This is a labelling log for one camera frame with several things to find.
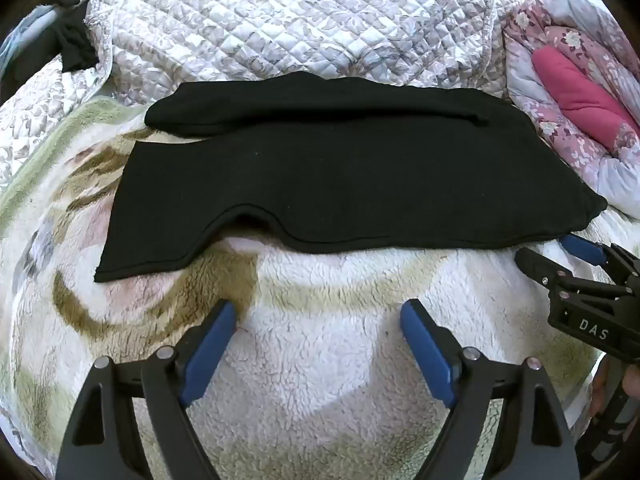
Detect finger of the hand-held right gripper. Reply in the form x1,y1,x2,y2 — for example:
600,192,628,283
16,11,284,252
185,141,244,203
515,246,635,307
560,233,640,287

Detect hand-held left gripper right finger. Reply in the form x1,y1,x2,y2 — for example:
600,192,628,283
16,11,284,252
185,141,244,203
400,299,581,480

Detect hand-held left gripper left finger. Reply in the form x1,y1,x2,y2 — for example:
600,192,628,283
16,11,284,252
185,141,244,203
55,299,237,480

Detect black pants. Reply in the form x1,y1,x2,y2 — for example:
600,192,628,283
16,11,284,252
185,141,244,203
94,71,609,283

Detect person's right hand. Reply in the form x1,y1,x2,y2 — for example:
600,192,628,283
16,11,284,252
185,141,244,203
593,354,622,414

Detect floral fleece blanket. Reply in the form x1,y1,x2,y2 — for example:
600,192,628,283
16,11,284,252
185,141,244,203
0,95,640,480

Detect pink floral comforter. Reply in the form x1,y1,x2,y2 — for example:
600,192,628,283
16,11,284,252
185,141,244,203
502,0,640,218

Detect pink pillow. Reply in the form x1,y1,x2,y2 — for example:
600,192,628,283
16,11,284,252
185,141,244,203
531,45,640,153

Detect dark clothes pile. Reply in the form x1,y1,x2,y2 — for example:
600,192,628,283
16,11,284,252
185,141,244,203
10,10,98,86

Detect quilted beige bedspread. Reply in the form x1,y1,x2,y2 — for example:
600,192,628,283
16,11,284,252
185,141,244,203
0,0,516,191

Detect light blue cloth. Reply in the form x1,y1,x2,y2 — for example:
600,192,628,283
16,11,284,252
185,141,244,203
0,10,56,66

